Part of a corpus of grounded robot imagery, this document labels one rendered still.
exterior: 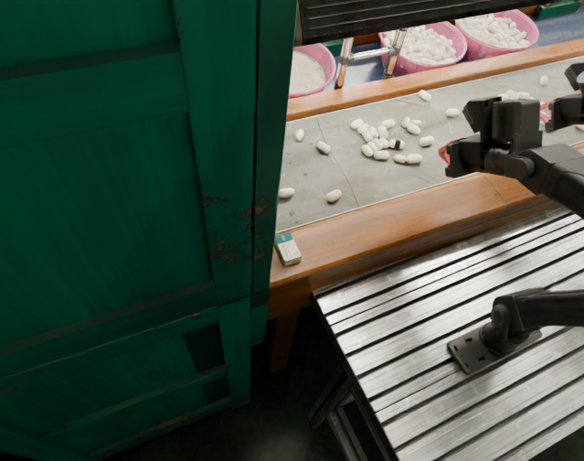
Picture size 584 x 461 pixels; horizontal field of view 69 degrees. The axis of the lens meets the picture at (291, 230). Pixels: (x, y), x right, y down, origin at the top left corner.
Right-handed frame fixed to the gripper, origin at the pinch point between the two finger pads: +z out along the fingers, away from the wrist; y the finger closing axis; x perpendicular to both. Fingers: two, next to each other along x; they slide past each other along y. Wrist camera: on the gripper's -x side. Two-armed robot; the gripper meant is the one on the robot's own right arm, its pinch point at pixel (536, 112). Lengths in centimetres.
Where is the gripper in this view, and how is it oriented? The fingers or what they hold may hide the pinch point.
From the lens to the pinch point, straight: 125.8
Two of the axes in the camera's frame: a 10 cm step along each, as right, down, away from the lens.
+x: 1.8, 9.3, 3.3
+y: -9.2, 2.8, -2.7
